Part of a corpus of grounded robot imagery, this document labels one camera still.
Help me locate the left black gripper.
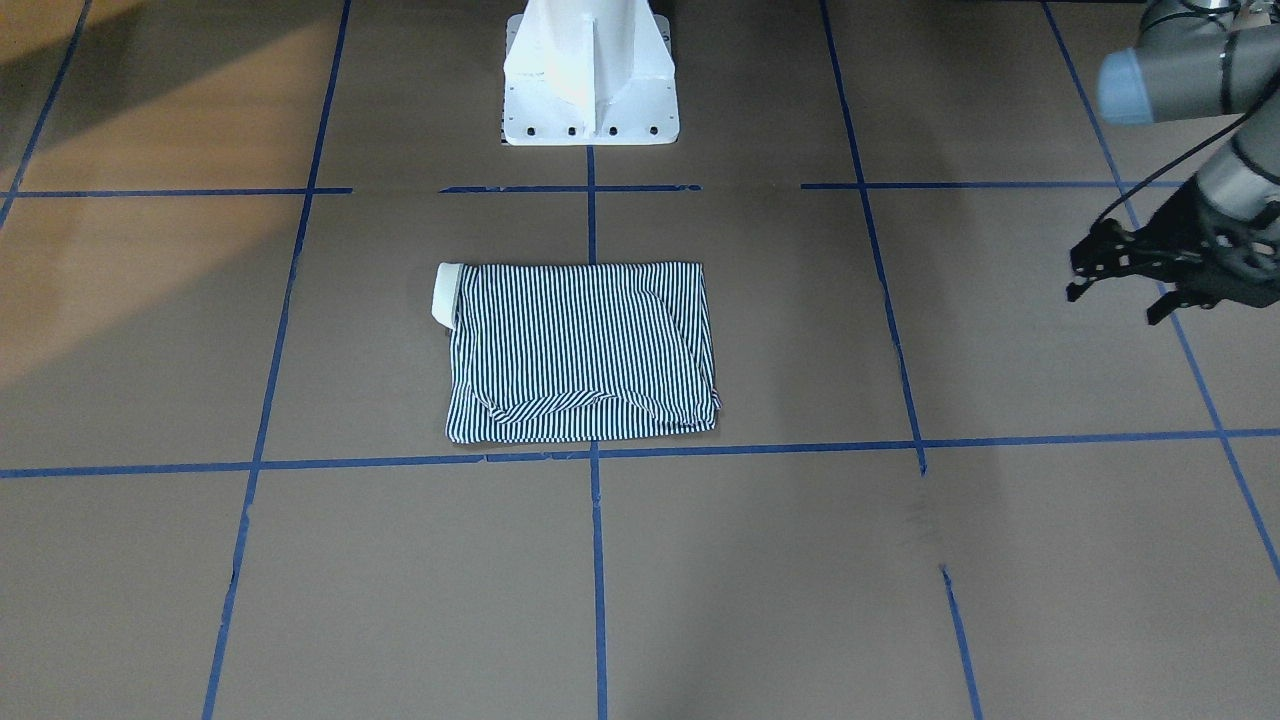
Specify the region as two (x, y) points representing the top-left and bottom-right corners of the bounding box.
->
(1066, 179), (1279, 325)

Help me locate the striped polo shirt white collar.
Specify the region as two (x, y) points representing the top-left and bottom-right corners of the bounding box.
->
(431, 261), (721, 445)

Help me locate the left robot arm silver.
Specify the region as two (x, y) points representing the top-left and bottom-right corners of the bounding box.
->
(1066, 1), (1279, 325)

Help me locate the brown paper table cover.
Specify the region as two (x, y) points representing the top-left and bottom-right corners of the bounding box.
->
(3, 1), (1277, 719)

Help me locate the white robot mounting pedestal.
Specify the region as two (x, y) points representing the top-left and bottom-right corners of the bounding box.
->
(500, 1), (681, 147)

